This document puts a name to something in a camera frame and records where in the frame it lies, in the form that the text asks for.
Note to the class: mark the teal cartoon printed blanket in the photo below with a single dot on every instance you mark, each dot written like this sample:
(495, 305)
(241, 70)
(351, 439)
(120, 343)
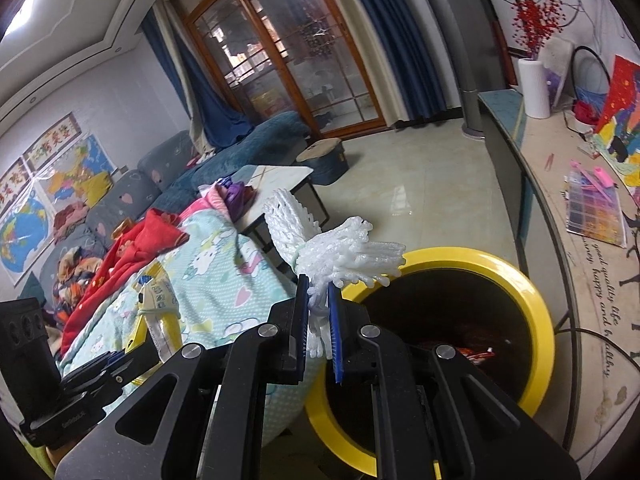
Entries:
(215, 285)

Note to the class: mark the clear bead organiser box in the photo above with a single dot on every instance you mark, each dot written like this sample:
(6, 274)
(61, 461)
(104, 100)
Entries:
(595, 215)

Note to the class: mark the yellow white plastic package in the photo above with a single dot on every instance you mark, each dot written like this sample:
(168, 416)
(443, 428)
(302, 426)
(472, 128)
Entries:
(160, 320)

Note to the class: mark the red berry branches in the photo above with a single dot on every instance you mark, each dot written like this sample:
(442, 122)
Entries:
(535, 20)

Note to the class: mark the wooden framed glass door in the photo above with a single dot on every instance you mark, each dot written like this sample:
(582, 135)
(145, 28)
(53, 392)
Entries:
(280, 50)

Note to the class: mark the red yarn ball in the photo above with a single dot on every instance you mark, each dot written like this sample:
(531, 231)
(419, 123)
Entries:
(585, 112)

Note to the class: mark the pink tweezers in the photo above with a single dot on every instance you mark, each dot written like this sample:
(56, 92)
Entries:
(550, 162)

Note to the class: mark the grey tower air conditioner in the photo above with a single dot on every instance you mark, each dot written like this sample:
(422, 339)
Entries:
(460, 35)

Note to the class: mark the yellow cushion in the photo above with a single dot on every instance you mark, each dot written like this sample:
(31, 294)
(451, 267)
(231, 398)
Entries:
(97, 187)

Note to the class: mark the dark round stool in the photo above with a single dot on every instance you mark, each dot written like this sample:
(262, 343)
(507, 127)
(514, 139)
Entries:
(325, 162)

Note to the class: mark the blue patterned sofa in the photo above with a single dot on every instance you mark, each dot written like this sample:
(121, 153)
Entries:
(165, 160)

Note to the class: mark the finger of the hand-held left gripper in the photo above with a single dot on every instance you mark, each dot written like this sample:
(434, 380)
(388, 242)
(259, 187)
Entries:
(95, 365)
(135, 365)

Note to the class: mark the maroon clothes pile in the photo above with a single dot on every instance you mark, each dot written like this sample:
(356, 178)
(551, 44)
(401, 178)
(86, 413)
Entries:
(70, 217)

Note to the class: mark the blue curtain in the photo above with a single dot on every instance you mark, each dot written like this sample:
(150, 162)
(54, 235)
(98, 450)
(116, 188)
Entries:
(220, 120)
(395, 45)

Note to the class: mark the country map poster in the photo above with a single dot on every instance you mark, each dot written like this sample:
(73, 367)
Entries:
(70, 170)

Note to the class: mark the white top coffee table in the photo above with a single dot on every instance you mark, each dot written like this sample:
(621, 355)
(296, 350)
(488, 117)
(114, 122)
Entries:
(280, 175)

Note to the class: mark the gold fabric piece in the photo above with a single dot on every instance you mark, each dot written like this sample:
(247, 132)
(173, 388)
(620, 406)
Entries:
(123, 226)

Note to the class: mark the white ribbed vase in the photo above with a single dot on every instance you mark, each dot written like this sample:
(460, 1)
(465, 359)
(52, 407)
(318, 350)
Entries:
(535, 90)

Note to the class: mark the pink cloth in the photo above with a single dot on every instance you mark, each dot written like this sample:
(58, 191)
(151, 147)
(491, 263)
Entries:
(215, 200)

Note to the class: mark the long television cabinet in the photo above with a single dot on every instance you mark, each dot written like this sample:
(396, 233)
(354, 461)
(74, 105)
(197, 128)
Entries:
(590, 300)

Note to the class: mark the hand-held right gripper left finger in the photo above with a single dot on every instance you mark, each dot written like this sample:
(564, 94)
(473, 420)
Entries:
(301, 320)

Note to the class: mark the pink bead tray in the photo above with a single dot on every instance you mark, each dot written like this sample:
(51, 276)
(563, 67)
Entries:
(600, 176)

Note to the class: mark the red blanket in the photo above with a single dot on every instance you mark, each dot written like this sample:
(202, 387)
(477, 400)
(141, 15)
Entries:
(135, 250)

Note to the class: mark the cream curtain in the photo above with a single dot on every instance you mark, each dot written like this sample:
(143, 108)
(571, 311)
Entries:
(197, 130)

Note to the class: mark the purple cloth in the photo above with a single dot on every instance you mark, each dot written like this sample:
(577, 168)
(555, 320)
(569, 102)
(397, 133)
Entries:
(237, 197)

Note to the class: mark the red plastic bag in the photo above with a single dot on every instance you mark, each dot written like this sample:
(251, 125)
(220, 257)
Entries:
(470, 336)

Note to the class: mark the colourful portrait painting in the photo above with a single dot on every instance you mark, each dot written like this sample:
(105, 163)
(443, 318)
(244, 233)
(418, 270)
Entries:
(620, 125)

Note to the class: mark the embroidered wall hanging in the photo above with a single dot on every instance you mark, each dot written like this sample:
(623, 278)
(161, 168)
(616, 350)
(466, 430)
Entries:
(52, 140)
(12, 182)

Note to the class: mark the ceiling lamp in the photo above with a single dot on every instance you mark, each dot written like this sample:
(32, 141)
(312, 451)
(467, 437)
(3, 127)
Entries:
(25, 12)

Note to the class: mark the white foam net sleeve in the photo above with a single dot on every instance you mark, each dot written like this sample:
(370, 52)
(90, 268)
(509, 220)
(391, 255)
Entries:
(340, 245)

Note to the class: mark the world map poster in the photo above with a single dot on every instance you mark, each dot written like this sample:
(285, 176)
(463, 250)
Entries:
(22, 240)

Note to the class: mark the small purple canvas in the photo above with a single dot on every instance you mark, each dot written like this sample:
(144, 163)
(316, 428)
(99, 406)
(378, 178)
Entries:
(557, 75)

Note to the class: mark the colourful patterned cloth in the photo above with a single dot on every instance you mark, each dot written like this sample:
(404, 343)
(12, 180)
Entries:
(75, 280)

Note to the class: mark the yellow rimmed trash bin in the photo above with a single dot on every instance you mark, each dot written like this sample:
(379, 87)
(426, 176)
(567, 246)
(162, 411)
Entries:
(530, 300)

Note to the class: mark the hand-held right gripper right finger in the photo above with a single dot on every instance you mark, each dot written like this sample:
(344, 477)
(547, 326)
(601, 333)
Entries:
(336, 325)

